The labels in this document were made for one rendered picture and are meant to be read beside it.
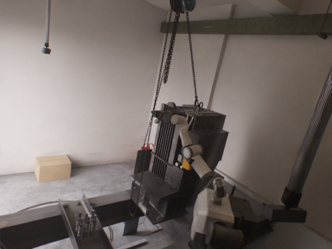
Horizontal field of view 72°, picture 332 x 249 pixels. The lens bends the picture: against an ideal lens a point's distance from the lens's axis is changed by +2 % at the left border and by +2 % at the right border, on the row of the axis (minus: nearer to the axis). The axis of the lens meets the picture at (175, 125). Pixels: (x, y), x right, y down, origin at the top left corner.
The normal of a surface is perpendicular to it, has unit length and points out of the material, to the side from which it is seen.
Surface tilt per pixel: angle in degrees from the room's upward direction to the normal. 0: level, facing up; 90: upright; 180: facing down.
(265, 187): 90
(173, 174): 90
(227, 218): 44
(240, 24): 90
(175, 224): 90
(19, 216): 0
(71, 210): 0
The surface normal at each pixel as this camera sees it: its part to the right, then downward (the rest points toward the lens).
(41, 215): 0.20, -0.95
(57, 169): 0.62, 0.31
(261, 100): -0.78, 0.00
